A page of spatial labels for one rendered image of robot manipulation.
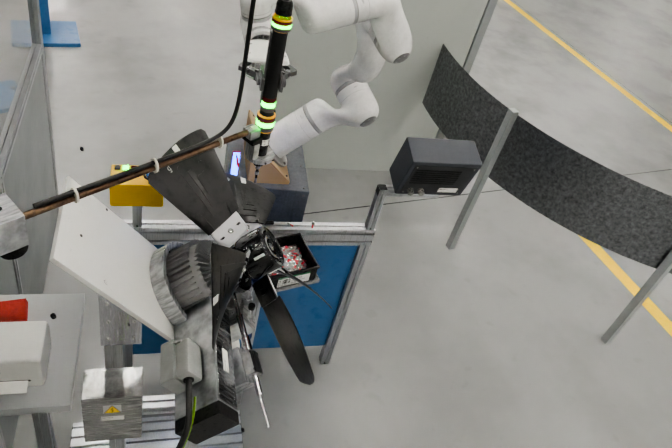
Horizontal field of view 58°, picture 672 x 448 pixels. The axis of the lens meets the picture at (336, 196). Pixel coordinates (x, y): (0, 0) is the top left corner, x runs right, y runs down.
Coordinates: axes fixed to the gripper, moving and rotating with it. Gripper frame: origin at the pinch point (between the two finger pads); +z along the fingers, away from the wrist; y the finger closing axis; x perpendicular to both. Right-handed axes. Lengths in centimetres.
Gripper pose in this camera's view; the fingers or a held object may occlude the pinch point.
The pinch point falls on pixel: (270, 81)
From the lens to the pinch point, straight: 138.2
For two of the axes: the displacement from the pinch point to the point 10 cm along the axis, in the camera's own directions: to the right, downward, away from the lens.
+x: 2.1, -7.5, -6.2
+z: 2.0, 6.6, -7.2
